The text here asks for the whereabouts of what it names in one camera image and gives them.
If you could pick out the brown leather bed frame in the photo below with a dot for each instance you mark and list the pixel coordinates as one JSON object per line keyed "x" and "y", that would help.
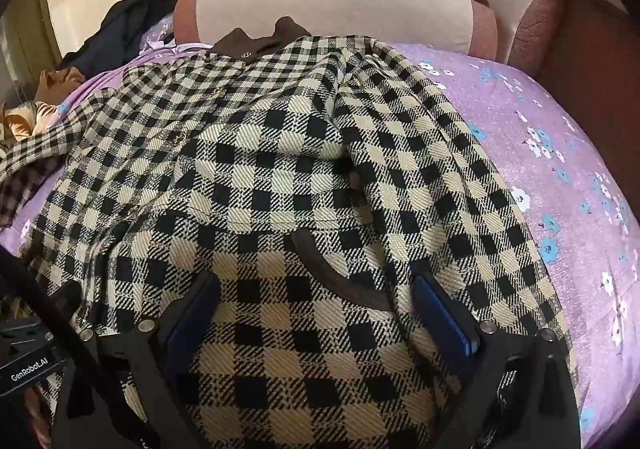
{"x": 585, "y": 59}

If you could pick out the black and cream checked coat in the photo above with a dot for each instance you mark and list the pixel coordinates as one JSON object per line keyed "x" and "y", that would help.
{"x": 280, "y": 169}

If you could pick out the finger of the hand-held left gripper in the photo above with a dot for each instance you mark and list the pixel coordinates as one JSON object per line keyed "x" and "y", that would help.
{"x": 67, "y": 301}

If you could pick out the dark jacket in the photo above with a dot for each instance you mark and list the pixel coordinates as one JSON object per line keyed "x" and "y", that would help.
{"x": 125, "y": 24}

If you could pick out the purple floral bedsheet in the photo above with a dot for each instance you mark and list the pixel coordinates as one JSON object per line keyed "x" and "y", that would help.
{"x": 530, "y": 154}

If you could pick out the golden brown cloth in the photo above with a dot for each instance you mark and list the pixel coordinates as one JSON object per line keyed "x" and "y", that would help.
{"x": 30, "y": 116}

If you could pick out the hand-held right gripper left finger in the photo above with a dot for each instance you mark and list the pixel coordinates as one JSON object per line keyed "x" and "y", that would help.
{"x": 192, "y": 316}

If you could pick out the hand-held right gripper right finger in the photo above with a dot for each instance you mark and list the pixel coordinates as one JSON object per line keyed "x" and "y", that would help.
{"x": 442, "y": 316}

